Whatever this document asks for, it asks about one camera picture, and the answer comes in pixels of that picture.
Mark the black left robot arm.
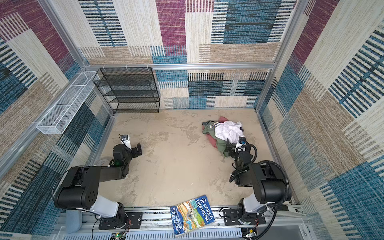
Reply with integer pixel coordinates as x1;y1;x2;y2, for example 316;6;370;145
53;144;143;232

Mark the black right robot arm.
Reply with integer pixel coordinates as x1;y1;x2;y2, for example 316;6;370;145
223;142;292;226

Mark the black wire shelf rack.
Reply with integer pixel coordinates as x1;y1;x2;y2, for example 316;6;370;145
93;67;161;114

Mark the colourful treehouse book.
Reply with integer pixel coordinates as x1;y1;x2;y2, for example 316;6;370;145
170;195;216;237

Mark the white cloth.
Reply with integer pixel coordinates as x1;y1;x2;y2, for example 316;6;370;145
215;121;244;144

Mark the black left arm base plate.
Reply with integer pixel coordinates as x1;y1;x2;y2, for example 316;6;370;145
98;212;143;230

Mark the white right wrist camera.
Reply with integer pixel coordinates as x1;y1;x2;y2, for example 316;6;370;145
235;136;247;152

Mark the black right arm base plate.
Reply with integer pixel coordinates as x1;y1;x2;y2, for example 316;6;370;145
220;208;266;226

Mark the pink red cloth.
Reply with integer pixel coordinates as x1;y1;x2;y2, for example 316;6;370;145
206;116;228;149

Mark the clear tape roll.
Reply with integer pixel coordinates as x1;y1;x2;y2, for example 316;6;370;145
94;157;112;167

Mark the olive green cloth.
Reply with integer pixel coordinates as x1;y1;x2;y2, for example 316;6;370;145
202;121;236;157

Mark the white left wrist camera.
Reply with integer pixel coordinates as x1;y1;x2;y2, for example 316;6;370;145
119;134;132;149

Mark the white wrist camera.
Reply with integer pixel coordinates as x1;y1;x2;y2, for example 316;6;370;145
235;136;247;152
119;134;132;149

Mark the white mesh wall basket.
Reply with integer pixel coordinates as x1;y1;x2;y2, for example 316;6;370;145
37;72;96;135

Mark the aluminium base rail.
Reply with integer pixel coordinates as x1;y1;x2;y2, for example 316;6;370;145
51;201;315;240

